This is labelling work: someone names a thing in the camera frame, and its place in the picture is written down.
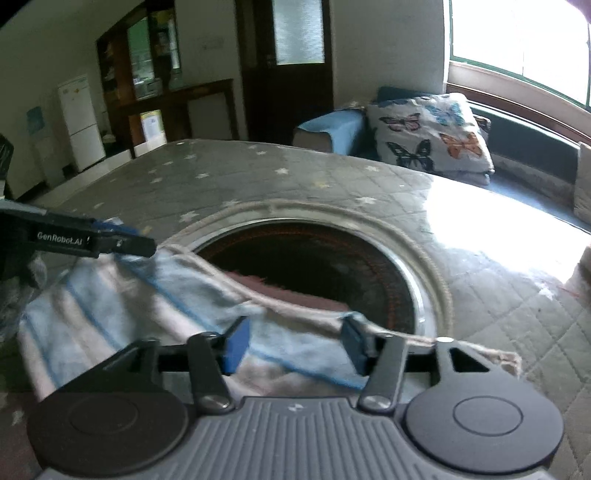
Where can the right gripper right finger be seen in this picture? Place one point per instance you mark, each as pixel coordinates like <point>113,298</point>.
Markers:
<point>382,359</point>

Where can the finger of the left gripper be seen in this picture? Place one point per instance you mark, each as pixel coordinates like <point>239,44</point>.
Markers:
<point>115,237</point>

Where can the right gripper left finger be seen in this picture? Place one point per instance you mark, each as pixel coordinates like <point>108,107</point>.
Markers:
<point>211,358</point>

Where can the blue striped Puma shirt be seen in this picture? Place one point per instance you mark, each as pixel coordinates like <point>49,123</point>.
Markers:
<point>100,306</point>

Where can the round table heater opening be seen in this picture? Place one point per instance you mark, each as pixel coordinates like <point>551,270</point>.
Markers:
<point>331,253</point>

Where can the white refrigerator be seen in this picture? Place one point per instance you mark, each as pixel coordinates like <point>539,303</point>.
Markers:
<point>81,124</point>

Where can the dark wooden console table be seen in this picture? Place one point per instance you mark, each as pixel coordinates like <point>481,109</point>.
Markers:
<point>173,106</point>

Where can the blue cushion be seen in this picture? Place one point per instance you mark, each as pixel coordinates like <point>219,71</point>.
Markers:
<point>339,132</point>

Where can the butterfly print pillow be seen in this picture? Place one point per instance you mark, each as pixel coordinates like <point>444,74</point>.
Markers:
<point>436,134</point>

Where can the dark green sofa bench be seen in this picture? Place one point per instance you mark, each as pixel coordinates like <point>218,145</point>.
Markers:
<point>520,150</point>

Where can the grey cushion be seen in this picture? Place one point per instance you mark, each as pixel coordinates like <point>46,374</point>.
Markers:
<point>582,186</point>

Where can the dark wooden door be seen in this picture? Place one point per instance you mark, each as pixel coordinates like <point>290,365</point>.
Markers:
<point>285,52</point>

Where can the green framed window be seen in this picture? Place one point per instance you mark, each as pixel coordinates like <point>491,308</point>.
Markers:
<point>544,43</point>

